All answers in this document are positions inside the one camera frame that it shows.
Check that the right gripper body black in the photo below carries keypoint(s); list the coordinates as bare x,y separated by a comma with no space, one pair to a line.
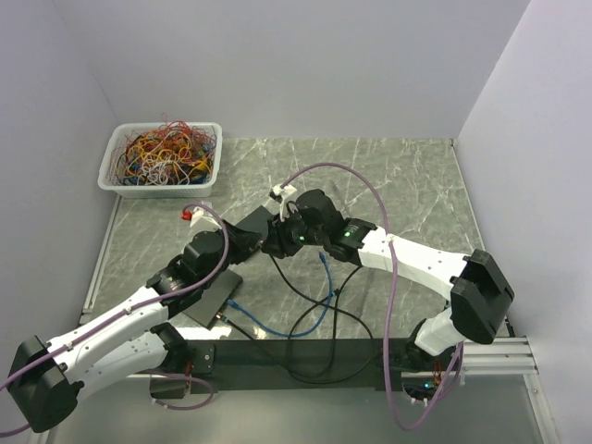
299,234

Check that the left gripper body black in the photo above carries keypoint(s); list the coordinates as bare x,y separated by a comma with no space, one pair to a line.
227,226

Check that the black network switch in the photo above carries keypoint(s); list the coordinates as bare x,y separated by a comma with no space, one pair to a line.
213,299
257,221

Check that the black ethernet cable short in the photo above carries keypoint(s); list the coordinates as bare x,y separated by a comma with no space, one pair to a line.
331,302

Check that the black ethernet cable long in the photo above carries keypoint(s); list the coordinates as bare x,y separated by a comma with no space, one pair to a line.
307,352

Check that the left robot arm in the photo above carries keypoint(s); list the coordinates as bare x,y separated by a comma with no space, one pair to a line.
48,379

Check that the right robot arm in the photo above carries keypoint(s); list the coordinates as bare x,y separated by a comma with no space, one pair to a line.
478,294

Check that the white plastic basket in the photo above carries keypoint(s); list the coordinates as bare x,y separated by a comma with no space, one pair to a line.
175,159

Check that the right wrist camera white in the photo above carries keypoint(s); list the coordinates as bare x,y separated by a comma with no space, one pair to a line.
282,195

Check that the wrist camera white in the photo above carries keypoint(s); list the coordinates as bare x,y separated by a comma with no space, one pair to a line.
282,195
199,219

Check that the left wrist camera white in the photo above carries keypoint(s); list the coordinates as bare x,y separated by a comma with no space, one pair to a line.
199,219

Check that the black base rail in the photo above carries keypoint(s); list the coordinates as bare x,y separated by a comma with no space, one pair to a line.
244,364

